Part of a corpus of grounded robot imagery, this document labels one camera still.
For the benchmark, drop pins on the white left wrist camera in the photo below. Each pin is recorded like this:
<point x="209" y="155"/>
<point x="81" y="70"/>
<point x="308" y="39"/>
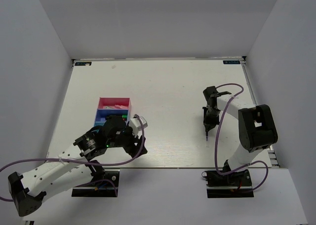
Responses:
<point x="137" y="124"/>

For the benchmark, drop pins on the blue label sticker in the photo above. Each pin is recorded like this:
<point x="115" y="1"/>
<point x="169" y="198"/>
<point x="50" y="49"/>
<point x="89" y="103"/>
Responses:
<point x="231" y="62"/>
<point x="83" y="63"/>

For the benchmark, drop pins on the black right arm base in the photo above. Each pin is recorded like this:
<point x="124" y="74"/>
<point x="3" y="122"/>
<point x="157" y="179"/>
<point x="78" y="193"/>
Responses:
<point x="235" y="185"/>

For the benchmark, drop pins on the green cap black highlighter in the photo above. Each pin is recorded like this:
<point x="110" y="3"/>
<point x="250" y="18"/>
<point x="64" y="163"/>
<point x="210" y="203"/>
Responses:
<point x="123" y="116"/>

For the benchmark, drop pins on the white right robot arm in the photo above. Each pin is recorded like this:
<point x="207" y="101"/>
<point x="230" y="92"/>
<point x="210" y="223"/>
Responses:
<point x="256" y="127"/>

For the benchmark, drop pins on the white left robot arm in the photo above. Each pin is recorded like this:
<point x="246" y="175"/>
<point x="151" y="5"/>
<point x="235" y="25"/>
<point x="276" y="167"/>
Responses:
<point x="77" y="166"/>

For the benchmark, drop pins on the pink blue sorting tray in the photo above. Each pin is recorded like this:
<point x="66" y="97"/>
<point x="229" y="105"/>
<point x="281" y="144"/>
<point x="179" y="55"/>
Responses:
<point x="102" y="113"/>

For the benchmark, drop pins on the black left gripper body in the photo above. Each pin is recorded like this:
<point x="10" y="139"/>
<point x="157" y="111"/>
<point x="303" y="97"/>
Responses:
<point x="125" y="139"/>

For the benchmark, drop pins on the blue label sticker right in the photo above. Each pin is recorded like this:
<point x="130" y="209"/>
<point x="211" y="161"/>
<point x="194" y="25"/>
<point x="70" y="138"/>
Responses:
<point x="231" y="62"/>

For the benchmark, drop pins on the blue label sticker left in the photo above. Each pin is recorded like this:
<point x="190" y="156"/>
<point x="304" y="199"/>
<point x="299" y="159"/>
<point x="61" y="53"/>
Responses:
<point x="83" y="63"/>

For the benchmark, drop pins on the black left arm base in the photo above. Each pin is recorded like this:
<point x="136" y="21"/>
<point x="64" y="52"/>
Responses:
<point x="106" y="188"/>

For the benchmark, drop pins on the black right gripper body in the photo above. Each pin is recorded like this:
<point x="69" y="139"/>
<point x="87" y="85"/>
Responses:
<point x="211" y="114"/>

